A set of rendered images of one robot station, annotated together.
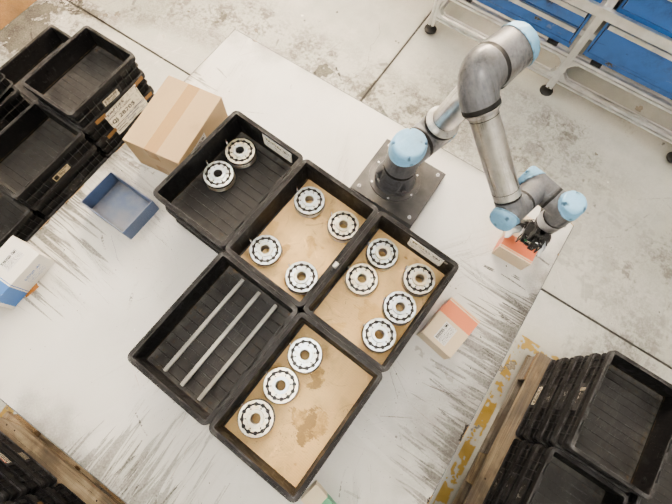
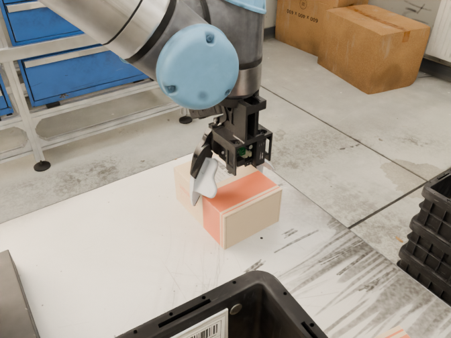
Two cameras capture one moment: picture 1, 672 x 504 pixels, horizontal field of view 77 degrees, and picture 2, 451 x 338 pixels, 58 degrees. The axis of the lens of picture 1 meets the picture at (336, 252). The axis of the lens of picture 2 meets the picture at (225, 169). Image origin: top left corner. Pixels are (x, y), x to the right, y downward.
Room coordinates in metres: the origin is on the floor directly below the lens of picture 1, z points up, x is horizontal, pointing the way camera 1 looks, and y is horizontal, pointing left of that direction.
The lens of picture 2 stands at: (0.33, -0.15, 1.21)
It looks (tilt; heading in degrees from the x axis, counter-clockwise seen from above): 37 degrees down; 297
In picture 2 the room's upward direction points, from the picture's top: straight up
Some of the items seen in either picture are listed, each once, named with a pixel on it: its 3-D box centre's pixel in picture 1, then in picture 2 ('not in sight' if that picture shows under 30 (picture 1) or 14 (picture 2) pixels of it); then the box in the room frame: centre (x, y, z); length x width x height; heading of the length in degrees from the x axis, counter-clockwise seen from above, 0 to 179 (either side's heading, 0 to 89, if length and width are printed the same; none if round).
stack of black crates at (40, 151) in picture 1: (49, 167); not in sight; (0.89, 1.40, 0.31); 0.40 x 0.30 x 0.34; 152
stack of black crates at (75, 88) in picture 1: (103, 101); not in sight; (1.24, 1.21, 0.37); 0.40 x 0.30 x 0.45; 151
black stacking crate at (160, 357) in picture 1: (219, 335); not in sight; (0.13, 0.32, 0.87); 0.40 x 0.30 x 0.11; 148
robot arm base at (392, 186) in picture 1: (397, 171); not in sight; (0.77, -0.19, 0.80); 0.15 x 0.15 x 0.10
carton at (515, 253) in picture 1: (520, 240); (225, 194); (0.58, -0.65, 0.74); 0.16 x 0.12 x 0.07; 152
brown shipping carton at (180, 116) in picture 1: (180, 130); not in sight; (0.86, 0.62, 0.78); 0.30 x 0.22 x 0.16; 161
